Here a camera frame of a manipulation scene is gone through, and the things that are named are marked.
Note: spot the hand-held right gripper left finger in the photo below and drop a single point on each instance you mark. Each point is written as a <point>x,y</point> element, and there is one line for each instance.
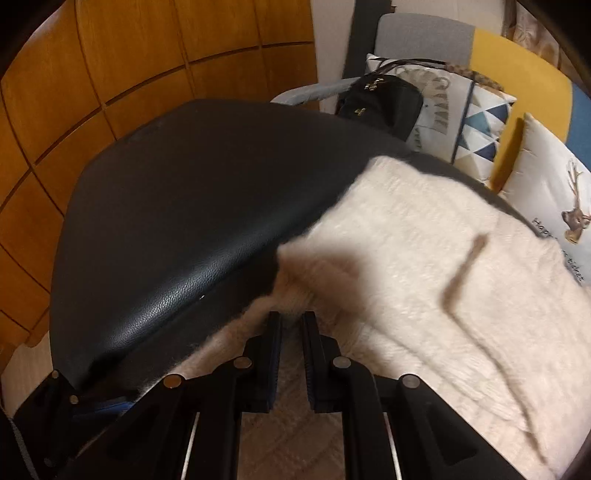
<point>272,364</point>

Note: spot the black upright board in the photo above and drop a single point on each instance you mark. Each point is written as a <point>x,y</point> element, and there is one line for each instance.
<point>364,37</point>

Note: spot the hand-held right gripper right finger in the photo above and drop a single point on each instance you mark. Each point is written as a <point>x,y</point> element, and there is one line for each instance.
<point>314,364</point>

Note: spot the triangle pattern cushion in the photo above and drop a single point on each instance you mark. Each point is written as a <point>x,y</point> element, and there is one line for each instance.
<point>480,124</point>

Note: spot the grey yellow blue sofa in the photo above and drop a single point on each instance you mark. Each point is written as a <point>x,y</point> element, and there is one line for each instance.
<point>517,64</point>

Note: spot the black handbag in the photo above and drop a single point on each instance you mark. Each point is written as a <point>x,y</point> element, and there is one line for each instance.
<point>383,106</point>

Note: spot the white deer print cushion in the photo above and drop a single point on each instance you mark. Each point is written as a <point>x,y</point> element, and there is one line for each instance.
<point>549,175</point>

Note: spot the wooden panelled wardrobe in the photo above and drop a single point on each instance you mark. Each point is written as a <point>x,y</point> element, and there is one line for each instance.
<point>138,50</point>

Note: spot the cream knit sweater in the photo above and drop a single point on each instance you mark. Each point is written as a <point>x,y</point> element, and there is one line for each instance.
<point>406,258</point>

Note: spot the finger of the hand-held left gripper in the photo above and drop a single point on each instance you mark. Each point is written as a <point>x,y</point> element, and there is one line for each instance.
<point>51,410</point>

